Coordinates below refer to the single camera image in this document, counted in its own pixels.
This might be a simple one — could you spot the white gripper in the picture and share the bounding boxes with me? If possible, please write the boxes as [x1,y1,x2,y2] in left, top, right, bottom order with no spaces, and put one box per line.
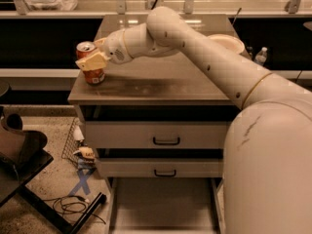
[76,30,133,71]

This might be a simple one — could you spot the red coke can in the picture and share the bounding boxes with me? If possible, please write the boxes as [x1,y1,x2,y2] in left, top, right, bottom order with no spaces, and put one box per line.
[75,41,104,85]

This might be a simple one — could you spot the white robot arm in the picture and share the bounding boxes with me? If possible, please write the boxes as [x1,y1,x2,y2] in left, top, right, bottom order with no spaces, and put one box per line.
[76,7,312,234]

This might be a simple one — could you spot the grey drawer cabinet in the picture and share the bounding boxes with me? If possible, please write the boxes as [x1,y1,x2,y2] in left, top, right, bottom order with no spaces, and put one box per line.
[67,13,248,234]

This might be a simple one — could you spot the open bottom drawer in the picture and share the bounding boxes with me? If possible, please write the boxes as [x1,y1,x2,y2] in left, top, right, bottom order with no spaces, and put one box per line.
[106,178,225,234]

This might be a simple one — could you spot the snack bag on floor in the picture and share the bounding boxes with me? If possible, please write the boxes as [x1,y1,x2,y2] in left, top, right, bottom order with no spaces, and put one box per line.
[73,146,95,170]

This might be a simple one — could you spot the blue tape cross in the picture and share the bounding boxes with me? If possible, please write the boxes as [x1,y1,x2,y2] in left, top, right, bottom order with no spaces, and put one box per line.
[69,169,95,196]

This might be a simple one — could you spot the dark chair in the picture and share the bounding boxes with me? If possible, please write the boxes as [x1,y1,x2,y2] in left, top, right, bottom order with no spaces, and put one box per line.
[0,80,55,207]

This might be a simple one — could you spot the white paper bowl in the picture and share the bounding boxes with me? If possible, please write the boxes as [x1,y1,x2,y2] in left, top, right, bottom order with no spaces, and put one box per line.
[209,34,245,54]

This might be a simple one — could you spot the clear water bottle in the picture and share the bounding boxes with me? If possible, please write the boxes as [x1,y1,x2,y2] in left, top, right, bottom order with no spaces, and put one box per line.
[253,47,267,66]

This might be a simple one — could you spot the black table leg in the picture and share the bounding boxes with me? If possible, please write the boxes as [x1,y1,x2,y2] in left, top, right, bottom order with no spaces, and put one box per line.
[19,186,106,234]

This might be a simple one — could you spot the top drawer with handle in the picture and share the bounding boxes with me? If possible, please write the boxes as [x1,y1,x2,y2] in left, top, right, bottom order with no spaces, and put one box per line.
[84,121,228,149]

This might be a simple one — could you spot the drawer with handle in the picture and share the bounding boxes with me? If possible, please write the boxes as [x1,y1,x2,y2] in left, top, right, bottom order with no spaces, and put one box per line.
[84,121,228,149]
[96,158,223,177]

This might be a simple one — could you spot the wire mesh basket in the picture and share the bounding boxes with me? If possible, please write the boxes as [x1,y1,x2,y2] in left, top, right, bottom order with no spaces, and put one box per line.
[61,118,79,167]

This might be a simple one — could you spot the middle drawer with handle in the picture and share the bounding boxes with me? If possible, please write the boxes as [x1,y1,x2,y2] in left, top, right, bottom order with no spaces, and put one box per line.
[96,158,223,177]

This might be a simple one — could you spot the black cable on floor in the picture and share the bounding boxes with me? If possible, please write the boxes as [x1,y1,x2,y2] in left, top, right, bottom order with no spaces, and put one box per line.
[42,194,107,225]

